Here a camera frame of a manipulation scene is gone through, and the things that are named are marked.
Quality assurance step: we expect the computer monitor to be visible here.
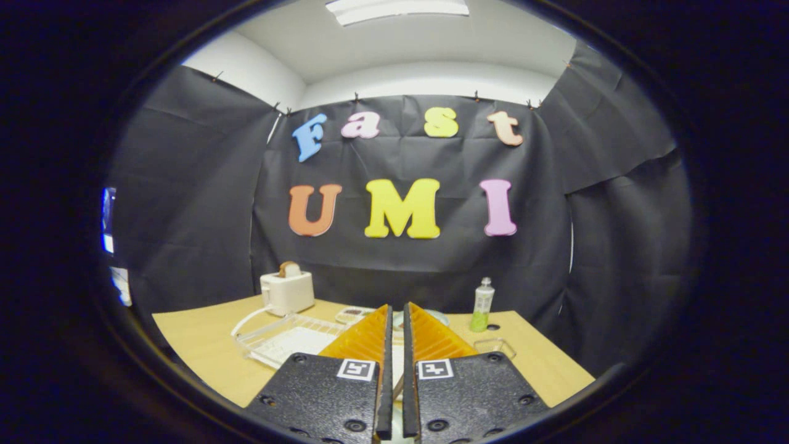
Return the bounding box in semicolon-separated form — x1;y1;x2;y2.
100;187;118;255

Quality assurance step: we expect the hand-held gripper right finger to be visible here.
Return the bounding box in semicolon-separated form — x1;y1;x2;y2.
403;301;550;442

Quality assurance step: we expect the white divided seasoning tray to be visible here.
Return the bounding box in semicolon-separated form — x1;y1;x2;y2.
335;306;377;326

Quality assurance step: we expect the small plate with meat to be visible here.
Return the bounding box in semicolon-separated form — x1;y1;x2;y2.
393;308;451;331

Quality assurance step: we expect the ceiling light panel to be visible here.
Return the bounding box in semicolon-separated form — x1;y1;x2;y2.
325;0;470;27

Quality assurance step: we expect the green drink bottle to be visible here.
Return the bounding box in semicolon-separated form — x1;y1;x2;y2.
470;277;496;333

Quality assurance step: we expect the black backdrop cloth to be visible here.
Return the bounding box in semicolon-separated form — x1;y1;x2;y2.
108;40;694;377

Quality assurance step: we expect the white dish rack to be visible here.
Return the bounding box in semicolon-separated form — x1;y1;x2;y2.
231;306;349;371

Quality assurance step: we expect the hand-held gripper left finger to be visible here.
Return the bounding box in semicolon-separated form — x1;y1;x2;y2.
245;303;394;442

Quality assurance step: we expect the white toaster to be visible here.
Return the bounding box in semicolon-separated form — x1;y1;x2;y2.
260;270;316;317

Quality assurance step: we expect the metal wire basket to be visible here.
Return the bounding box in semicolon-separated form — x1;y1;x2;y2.
473;338;517;360

